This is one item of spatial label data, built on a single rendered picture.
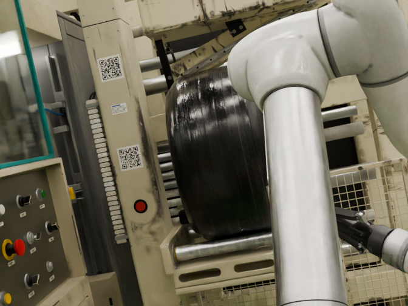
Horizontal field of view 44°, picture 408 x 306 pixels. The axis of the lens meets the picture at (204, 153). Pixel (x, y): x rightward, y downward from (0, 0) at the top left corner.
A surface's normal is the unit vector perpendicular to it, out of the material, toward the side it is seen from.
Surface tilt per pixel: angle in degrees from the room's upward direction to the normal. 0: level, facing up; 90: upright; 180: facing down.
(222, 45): 90
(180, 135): 70
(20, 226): 90
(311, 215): 58
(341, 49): 109
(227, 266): 90
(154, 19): 90
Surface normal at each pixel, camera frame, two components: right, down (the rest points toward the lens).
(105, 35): -0.11, 0.07
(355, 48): -0.10, 0.46
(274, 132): -0.78, -0.33
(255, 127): 0.54, -0.26
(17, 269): 0.97, -0.20
